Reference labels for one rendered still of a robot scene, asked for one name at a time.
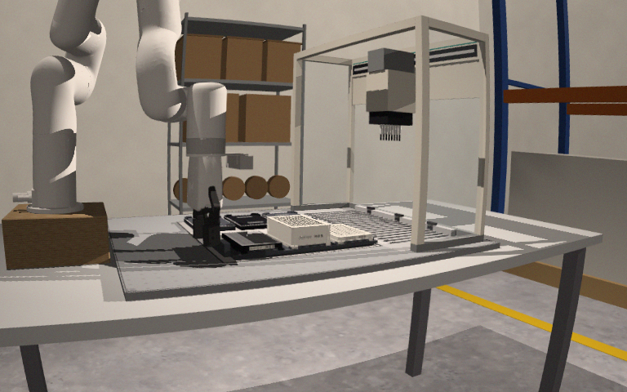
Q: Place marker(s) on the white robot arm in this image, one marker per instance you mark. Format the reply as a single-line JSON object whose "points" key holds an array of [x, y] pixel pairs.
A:
{"points": [[59, 83]]}

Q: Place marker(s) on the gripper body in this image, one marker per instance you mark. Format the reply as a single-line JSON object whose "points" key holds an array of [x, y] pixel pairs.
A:
{"points": [[204, 170]]}

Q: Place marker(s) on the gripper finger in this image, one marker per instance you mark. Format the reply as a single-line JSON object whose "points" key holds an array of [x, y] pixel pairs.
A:
{"points": [[197, 224], [211, 227]]}

